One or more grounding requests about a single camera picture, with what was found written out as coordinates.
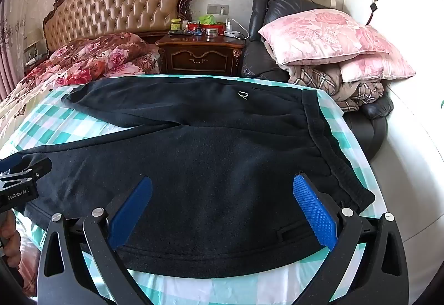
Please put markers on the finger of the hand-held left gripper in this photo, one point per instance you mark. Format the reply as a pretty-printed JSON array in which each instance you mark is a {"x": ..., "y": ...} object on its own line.
[{"x": 34, "y": 168}]

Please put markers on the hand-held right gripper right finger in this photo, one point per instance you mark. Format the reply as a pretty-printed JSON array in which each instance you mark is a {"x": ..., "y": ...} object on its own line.
[{"x": 314, "y": 211}]

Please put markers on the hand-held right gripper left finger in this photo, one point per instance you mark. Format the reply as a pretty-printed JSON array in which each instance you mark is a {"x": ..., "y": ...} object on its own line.
[{"x": 131, "y": 211}]

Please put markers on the black pants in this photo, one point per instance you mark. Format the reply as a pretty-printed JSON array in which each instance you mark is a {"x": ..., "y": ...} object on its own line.
[{"x": 208, "y": 152}]

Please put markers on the person's left hand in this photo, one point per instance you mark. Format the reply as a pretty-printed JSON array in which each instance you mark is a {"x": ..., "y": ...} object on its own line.
[{"x": 10, "y": 235}]

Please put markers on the green white checkered cloth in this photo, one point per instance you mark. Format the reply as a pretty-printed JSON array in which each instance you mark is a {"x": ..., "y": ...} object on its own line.
[{"x": 59, "y": 124}]

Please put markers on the pink curtain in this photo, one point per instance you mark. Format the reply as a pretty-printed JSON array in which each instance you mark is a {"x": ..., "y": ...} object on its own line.
[{"x": 8, "y": 66}]

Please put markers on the red floral quilt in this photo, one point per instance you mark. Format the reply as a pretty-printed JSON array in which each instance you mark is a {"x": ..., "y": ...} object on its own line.
[{"x": 86, "y": 59}]

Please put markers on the beige plaid blanket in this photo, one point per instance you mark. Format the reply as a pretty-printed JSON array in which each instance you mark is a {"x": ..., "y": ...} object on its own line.
[{"x": 312, "y": 79}]

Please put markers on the white wardrobe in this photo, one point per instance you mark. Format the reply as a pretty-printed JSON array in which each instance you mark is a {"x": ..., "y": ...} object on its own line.
[{"x": 409, "y": 118}]

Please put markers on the small pink pillow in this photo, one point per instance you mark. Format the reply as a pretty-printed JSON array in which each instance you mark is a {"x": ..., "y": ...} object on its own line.
[{"x": 381, "y": 67}]

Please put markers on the dark wooden nightstand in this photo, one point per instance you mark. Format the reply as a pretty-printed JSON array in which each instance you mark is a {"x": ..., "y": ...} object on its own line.
[{"x": 197, "y": 55}]

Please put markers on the large pink floral pillow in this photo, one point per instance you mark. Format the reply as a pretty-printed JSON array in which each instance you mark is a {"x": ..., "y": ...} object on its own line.
[{"x": 319, "y": 34}]

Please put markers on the tufted leather wooden headboard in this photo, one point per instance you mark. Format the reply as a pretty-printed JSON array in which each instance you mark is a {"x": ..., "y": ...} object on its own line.
[{"x": 118, "y": 3}]

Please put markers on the yellow jar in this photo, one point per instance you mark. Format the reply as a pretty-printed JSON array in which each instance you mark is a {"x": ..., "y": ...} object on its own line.
[{"x": 176, "y": 25}]

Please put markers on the red box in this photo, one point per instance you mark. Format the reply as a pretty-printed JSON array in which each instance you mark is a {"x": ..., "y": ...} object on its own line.
[{"x": 201, "y": 28}]

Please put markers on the round metal tin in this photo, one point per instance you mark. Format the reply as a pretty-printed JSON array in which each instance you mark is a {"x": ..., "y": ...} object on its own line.
[{"x": 212, "y": 32}]

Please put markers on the black leather armchair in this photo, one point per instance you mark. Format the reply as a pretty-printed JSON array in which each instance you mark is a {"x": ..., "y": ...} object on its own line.
[{"x": 256, "y": 20}]

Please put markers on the white charger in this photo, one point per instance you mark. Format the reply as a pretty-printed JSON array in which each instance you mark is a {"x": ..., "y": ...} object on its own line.
[{"x": 230, "y": 26}]

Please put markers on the green tissue pack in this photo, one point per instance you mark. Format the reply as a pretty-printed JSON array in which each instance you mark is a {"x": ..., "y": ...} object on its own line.
[{"x": 207, "y": 19}]

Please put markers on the hanging tassel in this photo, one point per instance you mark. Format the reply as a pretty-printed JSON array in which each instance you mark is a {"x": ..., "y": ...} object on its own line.
[{"x": 373, "y": 8}]

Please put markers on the white wall outlet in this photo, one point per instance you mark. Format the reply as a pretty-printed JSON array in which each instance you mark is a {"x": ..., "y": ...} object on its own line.
[{"x": 218, "y": 9}]

